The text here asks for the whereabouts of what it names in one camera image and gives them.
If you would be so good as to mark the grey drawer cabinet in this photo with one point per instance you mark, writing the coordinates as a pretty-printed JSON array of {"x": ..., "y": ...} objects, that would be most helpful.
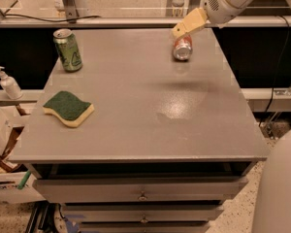
[{"x": 153, "y": 117}]

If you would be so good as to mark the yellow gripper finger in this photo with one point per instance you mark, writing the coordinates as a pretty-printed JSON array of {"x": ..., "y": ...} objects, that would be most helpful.
[{"x": 179, "y": 31}]

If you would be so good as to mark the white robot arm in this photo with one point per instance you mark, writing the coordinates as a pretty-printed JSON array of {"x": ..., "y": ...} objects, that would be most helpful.
[{"x": 272, "y": 212}]

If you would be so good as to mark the top grey drawer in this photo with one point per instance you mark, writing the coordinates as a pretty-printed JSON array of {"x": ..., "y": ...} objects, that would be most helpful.
[{"x": 140, "y": 190}]

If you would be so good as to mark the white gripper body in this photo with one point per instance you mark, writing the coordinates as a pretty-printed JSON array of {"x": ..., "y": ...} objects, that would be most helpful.
[{"x": 220, "y": 6}]

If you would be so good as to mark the green soda can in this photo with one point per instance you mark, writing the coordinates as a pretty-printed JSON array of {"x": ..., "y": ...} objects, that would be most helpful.
[{"x": 67, "y": 49}]

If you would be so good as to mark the white pump bottle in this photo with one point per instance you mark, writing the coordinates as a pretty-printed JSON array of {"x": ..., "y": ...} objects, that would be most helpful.
[{"x": 9, "y": 85}]

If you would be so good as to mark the green marker pen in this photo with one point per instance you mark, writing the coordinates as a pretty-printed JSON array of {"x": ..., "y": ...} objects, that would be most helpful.
[{"x": 24, "y": 180}]

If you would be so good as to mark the middle grey drawer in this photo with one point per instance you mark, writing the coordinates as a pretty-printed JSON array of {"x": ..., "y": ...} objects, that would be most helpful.
[{"x": 143, "y": 212}]

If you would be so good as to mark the green and yellow sponge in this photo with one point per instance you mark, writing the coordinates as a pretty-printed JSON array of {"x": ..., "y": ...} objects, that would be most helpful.
[{"x": 68, "y": 108}]

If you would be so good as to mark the bottom grey drawer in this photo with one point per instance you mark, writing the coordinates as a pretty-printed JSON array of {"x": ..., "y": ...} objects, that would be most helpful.
[{"x": 150, "y": 227}]

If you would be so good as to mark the red coke can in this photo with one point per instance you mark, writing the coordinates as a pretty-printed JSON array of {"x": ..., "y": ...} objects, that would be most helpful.
[{"x": 183, "y": 48}]

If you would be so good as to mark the grey drawer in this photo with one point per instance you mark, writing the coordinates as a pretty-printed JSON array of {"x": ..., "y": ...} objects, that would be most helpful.
[
  {"x": 140, "y": 190},
  {"x": 150, "y": 227},
  {"x": 143, "y": 212}
]

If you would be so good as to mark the white cardboard box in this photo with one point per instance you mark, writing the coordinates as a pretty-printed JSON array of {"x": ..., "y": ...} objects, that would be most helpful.
[{"x": 12, "y": 121}]

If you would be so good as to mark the left metal bracket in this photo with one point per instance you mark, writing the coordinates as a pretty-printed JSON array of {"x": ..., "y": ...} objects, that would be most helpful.
[{"x": 70, "y": 11}]

